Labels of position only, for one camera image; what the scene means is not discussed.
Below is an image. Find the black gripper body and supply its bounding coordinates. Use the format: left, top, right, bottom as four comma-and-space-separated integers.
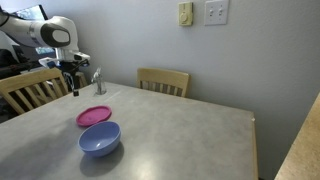
61, 59, 90, 89

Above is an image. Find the pink plastic plate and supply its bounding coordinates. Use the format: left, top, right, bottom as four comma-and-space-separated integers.
75, 105, 113, 128

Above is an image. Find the blue plastic bowl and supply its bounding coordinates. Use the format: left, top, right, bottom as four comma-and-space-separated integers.
78, 120, 122, 158

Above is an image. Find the wooden chair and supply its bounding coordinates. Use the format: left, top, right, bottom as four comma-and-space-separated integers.
74, 71, 89, 89
0, 67, 70, 116
136, 67, 191, 98

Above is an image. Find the clear glass jar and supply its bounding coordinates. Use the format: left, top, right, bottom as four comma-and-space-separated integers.
94, 75, 107, 96

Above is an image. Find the metal fork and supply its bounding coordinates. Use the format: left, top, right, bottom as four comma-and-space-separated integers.
91, 66, 103, 94

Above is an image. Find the computer monitor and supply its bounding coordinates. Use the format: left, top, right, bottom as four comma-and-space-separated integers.
12, 4, 56, 56

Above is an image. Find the wooden countertop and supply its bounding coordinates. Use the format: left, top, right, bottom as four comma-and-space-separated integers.
274, 92, 320, 180

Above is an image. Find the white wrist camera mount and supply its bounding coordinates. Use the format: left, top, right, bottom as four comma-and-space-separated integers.
38, 49, 91, 69

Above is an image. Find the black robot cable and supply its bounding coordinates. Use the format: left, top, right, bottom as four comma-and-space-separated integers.
0, 9, 10, 28

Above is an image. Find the beige wall thermostat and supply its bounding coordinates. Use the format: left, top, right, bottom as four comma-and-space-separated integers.
177, 1, 194, 27

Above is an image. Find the white light switch plate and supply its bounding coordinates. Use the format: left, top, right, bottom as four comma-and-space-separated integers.
203, 0, 230, 27

